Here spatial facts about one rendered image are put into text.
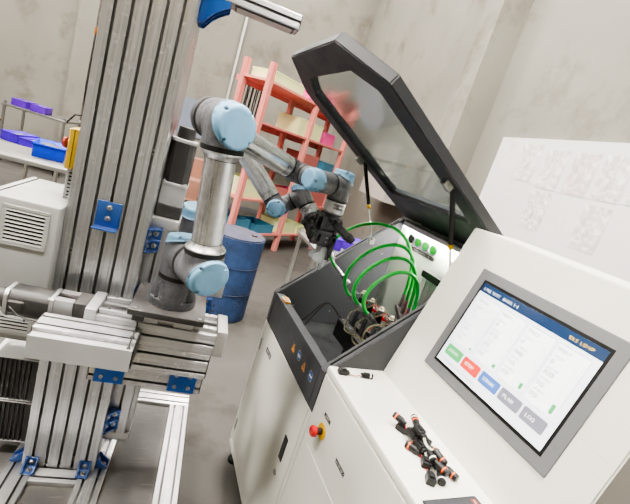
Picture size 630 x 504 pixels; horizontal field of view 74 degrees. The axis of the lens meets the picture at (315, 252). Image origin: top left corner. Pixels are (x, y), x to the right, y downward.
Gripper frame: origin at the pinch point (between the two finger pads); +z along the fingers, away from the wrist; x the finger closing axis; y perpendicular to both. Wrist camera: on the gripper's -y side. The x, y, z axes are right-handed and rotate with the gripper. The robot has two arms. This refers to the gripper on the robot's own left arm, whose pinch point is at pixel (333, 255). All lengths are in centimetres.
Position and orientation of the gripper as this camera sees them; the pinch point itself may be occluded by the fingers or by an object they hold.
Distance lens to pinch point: 179.4
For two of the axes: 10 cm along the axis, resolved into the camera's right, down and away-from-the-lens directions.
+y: -9.1, 4.1, 1.2
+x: -1.6, -0.6, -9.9
